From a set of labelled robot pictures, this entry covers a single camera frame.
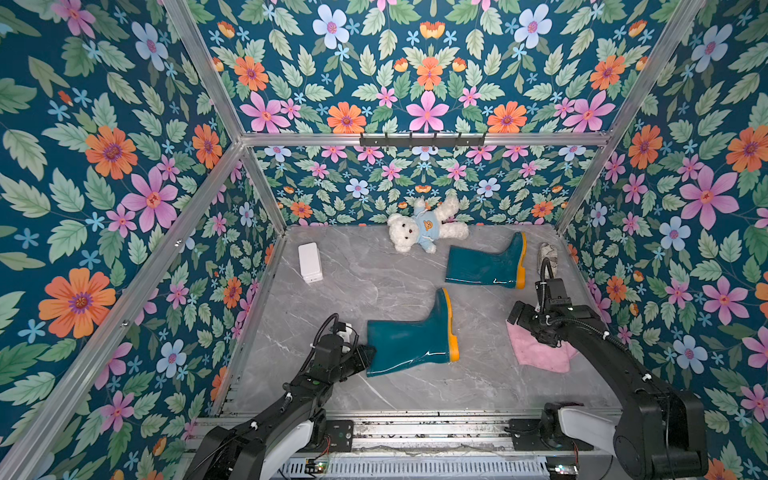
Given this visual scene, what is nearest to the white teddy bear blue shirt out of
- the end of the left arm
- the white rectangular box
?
the white rectangular box

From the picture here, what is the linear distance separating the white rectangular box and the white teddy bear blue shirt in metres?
0.29

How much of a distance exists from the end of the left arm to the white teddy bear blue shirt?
45cm

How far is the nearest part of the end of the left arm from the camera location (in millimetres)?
703

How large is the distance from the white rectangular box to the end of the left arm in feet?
1.17

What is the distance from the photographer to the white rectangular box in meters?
1.03

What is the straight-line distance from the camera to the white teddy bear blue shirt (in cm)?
110
